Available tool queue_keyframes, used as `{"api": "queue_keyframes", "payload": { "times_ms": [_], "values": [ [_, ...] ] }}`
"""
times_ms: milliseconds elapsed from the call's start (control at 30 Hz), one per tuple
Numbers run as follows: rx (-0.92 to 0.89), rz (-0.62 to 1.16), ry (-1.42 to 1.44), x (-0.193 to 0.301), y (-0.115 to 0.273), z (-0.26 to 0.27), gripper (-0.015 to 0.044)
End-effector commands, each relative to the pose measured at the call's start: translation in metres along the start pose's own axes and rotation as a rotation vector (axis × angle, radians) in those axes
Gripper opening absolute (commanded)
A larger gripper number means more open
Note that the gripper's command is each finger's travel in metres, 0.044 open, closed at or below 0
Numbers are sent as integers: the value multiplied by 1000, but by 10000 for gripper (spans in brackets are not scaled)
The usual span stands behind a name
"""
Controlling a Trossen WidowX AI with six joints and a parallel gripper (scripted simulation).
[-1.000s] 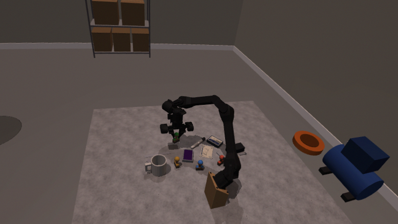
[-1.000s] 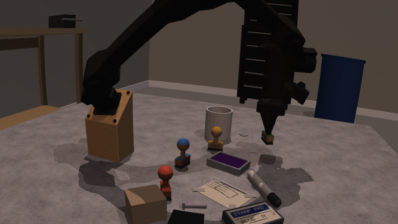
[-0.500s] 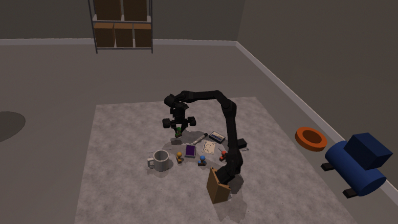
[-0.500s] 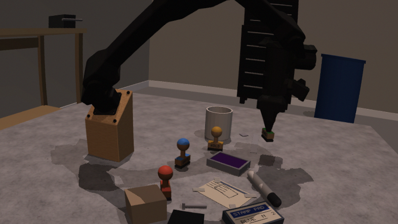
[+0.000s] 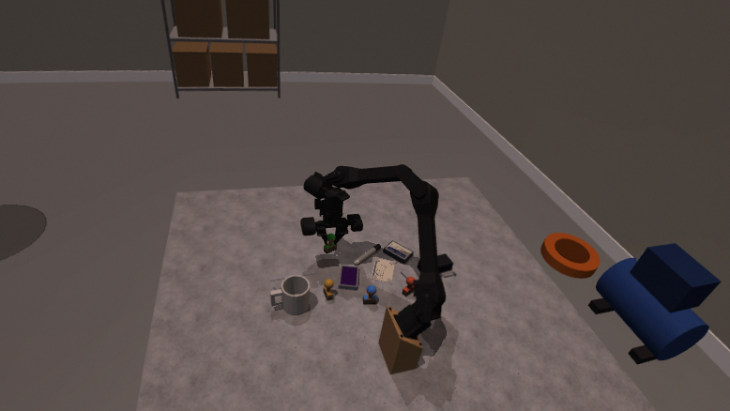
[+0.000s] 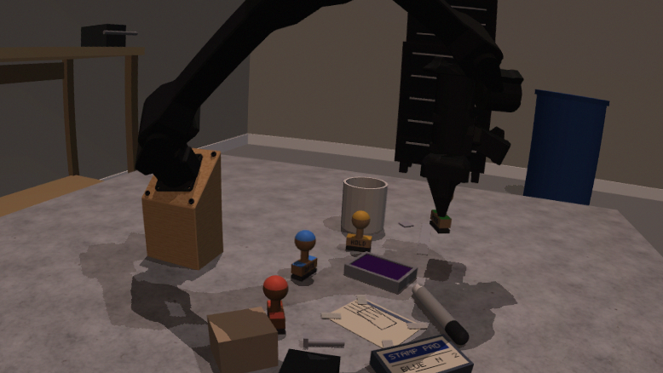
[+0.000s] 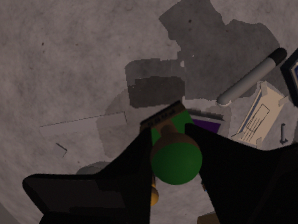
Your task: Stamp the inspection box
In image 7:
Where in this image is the grey cup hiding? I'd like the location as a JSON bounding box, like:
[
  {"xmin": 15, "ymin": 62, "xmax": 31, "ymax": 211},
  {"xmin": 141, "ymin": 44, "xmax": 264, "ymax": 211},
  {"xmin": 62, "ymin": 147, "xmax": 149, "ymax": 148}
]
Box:
[{"xmin": 76, "ymin": 167, "xmax": 101, "ymax": 175}]

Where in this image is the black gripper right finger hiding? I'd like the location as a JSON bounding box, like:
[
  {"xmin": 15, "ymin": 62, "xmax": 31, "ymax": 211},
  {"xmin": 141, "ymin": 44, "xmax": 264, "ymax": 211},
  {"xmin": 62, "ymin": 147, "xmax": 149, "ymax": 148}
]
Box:
[{"xmin": 185, "ymin": 124, "xmax": 298, "ymax": 224}]

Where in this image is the orange rubber stamp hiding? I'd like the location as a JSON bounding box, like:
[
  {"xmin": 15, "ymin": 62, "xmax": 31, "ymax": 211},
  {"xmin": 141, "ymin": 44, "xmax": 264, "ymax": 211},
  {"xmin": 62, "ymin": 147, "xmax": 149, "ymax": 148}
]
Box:
[{"xmin": 150, "ymin": 172, "xmax": 160, "ymax": 206}]

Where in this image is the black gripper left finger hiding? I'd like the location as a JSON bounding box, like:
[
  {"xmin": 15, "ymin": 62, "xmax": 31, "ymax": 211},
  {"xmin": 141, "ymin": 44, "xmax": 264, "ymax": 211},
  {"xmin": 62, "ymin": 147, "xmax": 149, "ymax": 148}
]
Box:
[{"xmin": 23, "ymin": 128, "xmax": 153, "ymax": 224}]

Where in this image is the beige inspection card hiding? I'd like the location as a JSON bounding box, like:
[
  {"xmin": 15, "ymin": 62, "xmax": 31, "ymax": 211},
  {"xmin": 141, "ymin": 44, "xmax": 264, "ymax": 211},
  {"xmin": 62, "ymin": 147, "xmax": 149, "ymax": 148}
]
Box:
[{"xmin": 231, "ymin": 80, "xmax": 289, "ymax": 149}]

